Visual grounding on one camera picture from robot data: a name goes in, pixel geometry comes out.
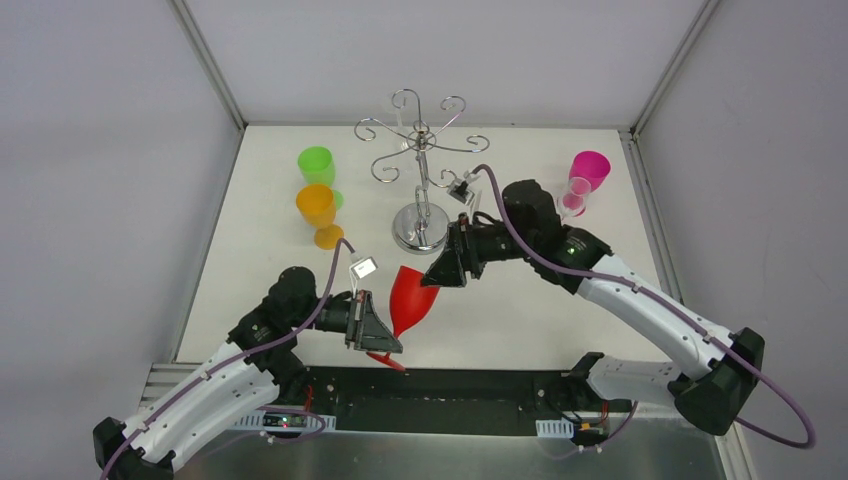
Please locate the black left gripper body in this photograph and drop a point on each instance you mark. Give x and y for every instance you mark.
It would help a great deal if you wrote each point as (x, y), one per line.
(357, 320)

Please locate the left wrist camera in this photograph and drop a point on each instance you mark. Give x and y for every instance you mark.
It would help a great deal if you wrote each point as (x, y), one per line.
(360, 267)

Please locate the orange plastic wine glass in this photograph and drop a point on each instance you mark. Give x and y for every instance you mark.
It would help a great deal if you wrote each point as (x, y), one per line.
(317, 206)

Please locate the green plastic wine glass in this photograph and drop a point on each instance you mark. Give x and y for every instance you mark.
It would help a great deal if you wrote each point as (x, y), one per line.
(316, 164)

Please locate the red plastic wine glass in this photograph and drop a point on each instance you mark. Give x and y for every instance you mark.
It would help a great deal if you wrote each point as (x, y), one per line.
(409, 301)

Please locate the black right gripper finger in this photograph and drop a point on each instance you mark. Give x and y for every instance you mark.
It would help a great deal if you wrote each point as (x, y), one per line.
(454, 249)
(445, 275)

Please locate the chrome wine glass rack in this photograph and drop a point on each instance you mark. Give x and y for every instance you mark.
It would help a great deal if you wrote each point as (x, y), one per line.
(421, 226)

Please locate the magenta plastic wine glass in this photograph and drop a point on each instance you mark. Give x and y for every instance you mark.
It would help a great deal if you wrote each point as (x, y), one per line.
(591, 165)

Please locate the clear wine glass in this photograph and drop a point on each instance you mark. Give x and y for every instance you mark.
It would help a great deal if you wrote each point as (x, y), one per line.
(572, 202)
(397, 103)

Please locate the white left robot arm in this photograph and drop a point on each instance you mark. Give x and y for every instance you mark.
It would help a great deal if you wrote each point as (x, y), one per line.
(254, 367)

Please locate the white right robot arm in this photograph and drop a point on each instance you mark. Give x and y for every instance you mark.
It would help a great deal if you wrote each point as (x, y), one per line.
(703, 378)

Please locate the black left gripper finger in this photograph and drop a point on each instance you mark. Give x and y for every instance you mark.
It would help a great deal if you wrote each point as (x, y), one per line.
(376, 344)
(368, 321)

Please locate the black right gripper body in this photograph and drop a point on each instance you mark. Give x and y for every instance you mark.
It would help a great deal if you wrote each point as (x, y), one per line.
(465, 250)

